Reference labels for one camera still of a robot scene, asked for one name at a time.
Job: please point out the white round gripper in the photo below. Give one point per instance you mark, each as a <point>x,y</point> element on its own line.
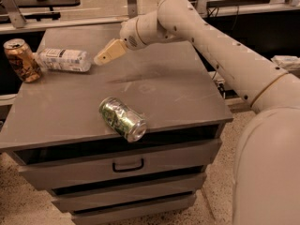
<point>128,35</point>

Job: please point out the black drawer handle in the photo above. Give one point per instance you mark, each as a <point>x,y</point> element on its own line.
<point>128,166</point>

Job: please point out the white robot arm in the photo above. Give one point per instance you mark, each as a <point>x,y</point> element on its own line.
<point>266,170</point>

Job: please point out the white blue plastic bottle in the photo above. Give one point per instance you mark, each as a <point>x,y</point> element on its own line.
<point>63,60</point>

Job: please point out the grey drawer cabinet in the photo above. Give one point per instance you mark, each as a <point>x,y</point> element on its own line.
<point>123,140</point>

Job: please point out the metal railing frame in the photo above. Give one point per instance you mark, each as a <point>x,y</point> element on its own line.
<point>16,20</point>

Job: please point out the green silver soda can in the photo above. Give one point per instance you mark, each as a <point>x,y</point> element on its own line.
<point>122,119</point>

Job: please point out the orange soda can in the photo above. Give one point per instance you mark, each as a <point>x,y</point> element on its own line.
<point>22,60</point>

